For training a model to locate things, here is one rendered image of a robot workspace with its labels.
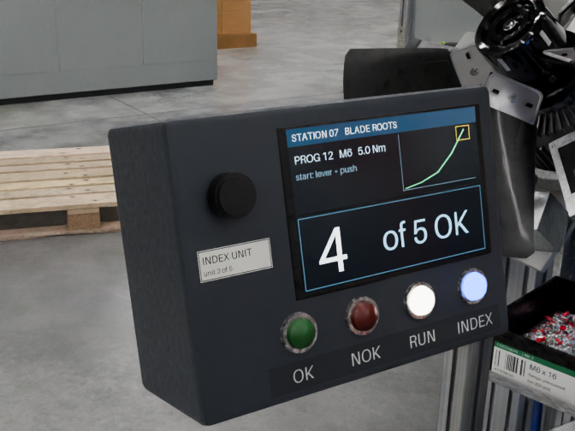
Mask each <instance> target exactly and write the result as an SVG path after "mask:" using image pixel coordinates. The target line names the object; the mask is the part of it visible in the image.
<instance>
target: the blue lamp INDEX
mask: <svg viewBox="0 0 575 431"><path fill-rule="evenodd" d="M486 291H487V279H486V276H485V274H484V273H483V272H482V271H481V270H480V269H476V268H468V269H466V270H465V271H464V272H463V273H462V274H461V276H460V278H459V281H458V294H459V297H460V298H461V300H462V301H463V302H465V303H467V304H476V303H478V302H480V301H481V300H482V299H483V297H484V295H485V293H486Z"/></svg>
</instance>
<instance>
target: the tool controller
mask: <svg viewBox="0 0 575 431"><path fill-rule="evenodd" d="M108 140H109V146H110V157H111V163H112V170H113V176H114V182H115V189H116V200H117V207H118V213H119V219H120V225H121V231H122V243H123V250H124V256H125V262H126V268H127V279H128V285H129V292H130V298H131V305H132V311H133V322H134V328H135V335H136V341H137V347H138V353H139V365H140V371H141V378H142V384H143V386H144V387H145V389H146V390H148V391H149V392H151V393H153V394H154V395H156V396H158V397H159V398H160V399H162V400H163V401H165V402H167V403H168V404H170V405H172V406H173V407H175V408H176V409H177V410H179V411H181V412H182V413H184V414H185V415H187V416H189V417H191V418H192V419H193V420H194V421H196V422H198V423H200V424H201V425H203V426H211V425H214V424H218V423H220V422H225V421H227V420H230V419H234V418H236V417H239V416H244V415H246V414H250V413H253V412H255V411H258V410H262V409H266V408H269V407H271V406H274V405H277V404H282V403H285V402H287V401H290V400H293V399H298V398H301V397H304V396H306V395H309V394H312V393H317V392H320V391H322V390H325V389H328V388H331V387H336V386H339V385H341V384H344V383H348V382H350V381H355V380H357V379H360V378H364V377H366V376H369V375H374V374H376V373H380V372H383V371H385V370H388V369H392V368H396V367H399V366H401V365H404V364H407V363H411V362H415V361H418V360H420V359H423V358H426V357H431V356H434V355H436V354H439V353H442V352H445V351H450V350H452V349H455V348H458V347H461V346H464V345H469V344H471V343H474V342H477V341H480V340H483V339H487V338H490V337H493V336H496V335H499V334H504V333H505V332H506V331H507V329H508V318H507V298H506V288H505V277H504V267H503V256H502V247H501V227H500V217H499V206H498V196H497V185H496V175H495V155H494V145H493V134H492V124H491V114H490V103H489V91H488V88H487V87H485V86H480V85H479V86H463V87H455V88H447V89H439V90H431V91H423V92H408V93H400V94H391V95H383V96H375V97H360V98H352V99H344V100H336V101H328V102H320V103H304V104H296V105H288V106H281V107H272V108H264V109H249V110H241V111H233V112H225V113H216V114H208V115H194V116H185V117H177V118H169V119H163V120H157V121H146V122H140V123H134V124H128V125H122V126H116V127H112V128H111V129H110V130H109V134H108ZM355 206H359V210H360V218H361V227H362V235H363V243H364V252H365V267H366V276H367V279H366V280H360V281H355V282H352V283H348V284H345V285H341V286H335V287H331V288H328V289H323V290H320V291H316V292H310V293H307V294H304V286H303V278H302V270H301V263H300V255H299V241H298V234H297V226H296V217H301V216H309V215H314V214H319V213H323V212H328V211H333V210H341V209H346V208H351V207H355ZM468 268H476V269H480V270H481V271H482V272H483V273H484V274H485V276H486V279H487V291H486V293H485V295H484V297H483V299H482V300H481V301H480V302H478V303H476V304H467V303H465V302H463V301H462V300H461V298H460V297H459V294H458V281H459V278H460V276H461V274H462V273H463V272H464V271H465V270H466V269H468ZM416 281H423V282H426V283H428V284H429V285H430V286H431V287H432V288H433V290H434V292H435V295H436V302H435V306H434V309H433V310H432V312H431V313H430V314H429V315H428V316H427V317H425V318H423V319H413V318H411V317H410V316H409V315H408V314H407V313H406V311H405V308H404V295H405V292H406V289H407V288H408V287H409V286H410V285H411V284H412V283H413V282H416ZM358 296H366V297H368V298H371V299H373V300H374V301H375V302H376V304H377V307H378V309H379V319H378V323H377V325H376V327H375V328H374V329H373V331H372V332H370V333H369V334H367V335H355V334H352V333H351V332H350V331H349V330H348V329H347V326H346V323H345V311H346V308H347V306H348V304H349V303H350V302H351V301H352V300H353V299H354V298H356V297H358ZM299 311H300V312H305V313H306V314H308V315H310V316H311V317H312V318H313V319H314V320H315V322H316V324H317V339H316V341H315V343H314V345H313V346H312V347H311V349H309V350H308V351H305V352H303V353H292V352H290V351H288V350H286V349H285V347H284V346H283V345H282V342H281V338H280V332H281V327H282V324H283V322H284V321H285V319H286V318H287V317H288V316H290V315H291V314H293V313H294V312H299Z"/></svg>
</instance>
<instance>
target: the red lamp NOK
mask: <svg viewBox="0 0 575 431"><path fill-rule="evenodd" d="M378 319H379V309H378V307H377V304H376V302H375V301H374V300H373V299H371V298H368V297H366V296H358V297H356V298H354V299H353V300H352V301H351V302H350V303H349V304H348V306H347V308H346V311H345V323H346V326H347V329H348V330H349V331H350V332H351V333H352V334H355V335H367V334H369V333H370V332H372V331H373V329H374V328H375V327H376V325H377V323H378Z"/></svg>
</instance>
